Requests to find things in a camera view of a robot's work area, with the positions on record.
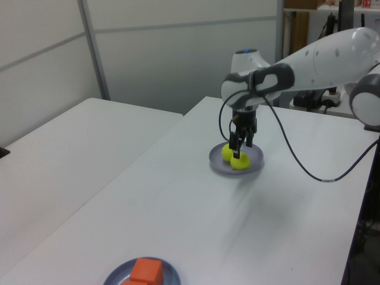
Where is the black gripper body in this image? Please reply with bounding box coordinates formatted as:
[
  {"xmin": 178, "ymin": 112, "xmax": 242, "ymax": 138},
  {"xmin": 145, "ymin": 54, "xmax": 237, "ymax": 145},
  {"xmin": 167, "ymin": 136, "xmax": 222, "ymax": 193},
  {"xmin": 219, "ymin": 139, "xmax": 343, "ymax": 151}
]
[{"xmin": 232, "ymin": 109, "xmax": 258, "ymax": 133}]

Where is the tennis ball with black print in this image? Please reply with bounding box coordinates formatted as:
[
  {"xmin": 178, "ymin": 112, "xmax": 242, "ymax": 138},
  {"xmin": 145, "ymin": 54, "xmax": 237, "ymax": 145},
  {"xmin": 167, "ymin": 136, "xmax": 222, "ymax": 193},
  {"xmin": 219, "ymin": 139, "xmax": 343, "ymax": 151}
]
[{"xmin": 221, "ymin": 143, "xmax": 238, "ymax": 163}]

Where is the plain yellow tennis ball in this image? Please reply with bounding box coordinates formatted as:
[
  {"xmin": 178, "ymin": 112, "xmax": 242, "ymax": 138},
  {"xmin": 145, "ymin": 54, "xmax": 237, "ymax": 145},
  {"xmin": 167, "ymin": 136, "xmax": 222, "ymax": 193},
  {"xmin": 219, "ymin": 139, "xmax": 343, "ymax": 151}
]
[{"xmin": 230, "ymin": 151, "xmax": 252, "ymax": 170}]

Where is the orange cube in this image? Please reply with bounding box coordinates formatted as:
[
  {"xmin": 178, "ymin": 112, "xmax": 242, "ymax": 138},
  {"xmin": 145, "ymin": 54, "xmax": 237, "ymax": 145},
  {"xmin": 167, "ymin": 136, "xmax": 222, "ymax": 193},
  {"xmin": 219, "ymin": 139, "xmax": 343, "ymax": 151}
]
[{"xmin": 129, "ymin": 257, "xmax": 164, "ymax": 284}]

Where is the purple plate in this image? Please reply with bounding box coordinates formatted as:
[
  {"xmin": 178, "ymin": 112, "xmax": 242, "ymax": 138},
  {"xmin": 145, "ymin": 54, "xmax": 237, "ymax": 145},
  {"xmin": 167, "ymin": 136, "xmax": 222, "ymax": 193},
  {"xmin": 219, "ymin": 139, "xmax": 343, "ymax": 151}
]
[{"xmin": 208, "ymin": 141, "xmax": 265, "ymax": 175}]

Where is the tall brown cardboard board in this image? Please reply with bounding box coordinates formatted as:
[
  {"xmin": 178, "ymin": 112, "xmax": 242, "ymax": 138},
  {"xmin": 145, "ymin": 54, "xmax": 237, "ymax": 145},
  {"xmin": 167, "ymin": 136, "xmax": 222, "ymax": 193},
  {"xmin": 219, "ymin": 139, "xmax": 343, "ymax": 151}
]
[{"xmin": 289, "ymin": 11, "xmax": 309, "ymax": 56}]

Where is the black stand pole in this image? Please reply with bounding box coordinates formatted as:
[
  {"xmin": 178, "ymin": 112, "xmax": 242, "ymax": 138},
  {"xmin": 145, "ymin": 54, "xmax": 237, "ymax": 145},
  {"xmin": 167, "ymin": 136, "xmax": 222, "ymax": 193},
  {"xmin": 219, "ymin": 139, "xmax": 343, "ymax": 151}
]
[{"xmin": 325, "ymin": 13, "xmax": 337, "ymax": 34}]

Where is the cardboard box on shelf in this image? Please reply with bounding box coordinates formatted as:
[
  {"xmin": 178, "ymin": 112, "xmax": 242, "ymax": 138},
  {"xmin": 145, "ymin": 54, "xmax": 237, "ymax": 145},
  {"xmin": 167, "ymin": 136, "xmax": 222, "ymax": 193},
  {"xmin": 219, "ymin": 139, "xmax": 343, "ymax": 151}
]
[{"xmin": 284, "ymin": 0, "xmax": 327, "ymax": 9}]

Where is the blue plate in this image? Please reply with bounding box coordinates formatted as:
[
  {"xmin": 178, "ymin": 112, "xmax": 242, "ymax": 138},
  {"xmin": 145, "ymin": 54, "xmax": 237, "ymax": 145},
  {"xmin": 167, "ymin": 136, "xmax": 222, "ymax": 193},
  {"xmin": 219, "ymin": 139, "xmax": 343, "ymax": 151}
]
[{"xmin": 102, "ymin": 256, "xmax": 181, "ymax": 285}]

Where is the dark monitor panel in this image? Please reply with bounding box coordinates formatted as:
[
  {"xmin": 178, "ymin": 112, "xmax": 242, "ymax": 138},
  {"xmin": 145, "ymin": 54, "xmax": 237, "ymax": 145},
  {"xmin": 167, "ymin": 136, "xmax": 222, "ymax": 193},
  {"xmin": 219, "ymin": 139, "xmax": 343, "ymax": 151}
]
[{"xmin": 338, "ymin": 0, "xmax": 354, "ymax": 32}]

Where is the black cable strap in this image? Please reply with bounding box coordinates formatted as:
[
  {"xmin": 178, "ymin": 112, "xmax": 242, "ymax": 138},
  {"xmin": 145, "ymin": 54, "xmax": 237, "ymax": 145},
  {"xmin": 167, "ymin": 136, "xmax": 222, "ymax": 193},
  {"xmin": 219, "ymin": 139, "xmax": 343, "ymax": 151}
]
[{"xmin": 248, "ymin": 70, "xmax": 258, "ymax": 94}]

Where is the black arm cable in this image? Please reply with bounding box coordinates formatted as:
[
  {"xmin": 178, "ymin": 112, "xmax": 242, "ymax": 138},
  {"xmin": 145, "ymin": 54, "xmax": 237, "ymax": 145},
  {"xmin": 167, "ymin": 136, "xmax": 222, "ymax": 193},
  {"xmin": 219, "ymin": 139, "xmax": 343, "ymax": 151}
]
[{"xmin": 218, "ymin": 88, "xmax": 380, "ymax": 182}]

